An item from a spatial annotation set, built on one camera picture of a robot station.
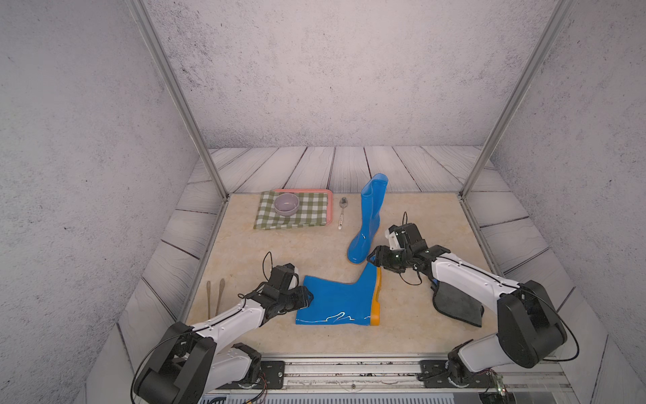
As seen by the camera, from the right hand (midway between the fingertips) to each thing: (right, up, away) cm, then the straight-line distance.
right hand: (373, 260), depth 86 cm
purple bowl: (-34, +20, +28) cm, 49 cm away
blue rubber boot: (-7, -13, -3) cm, 15 cm away
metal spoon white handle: (-9, +20, +31) cm, 38 cm away
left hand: (-20, -13, 0) cm, 24 cm away
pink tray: (-15, +21, +33) cm, 42 cm away
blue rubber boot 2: (0, +23, -1) cm, 23 cm away
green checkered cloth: (-22, +17, +29) cm, 40 cm away
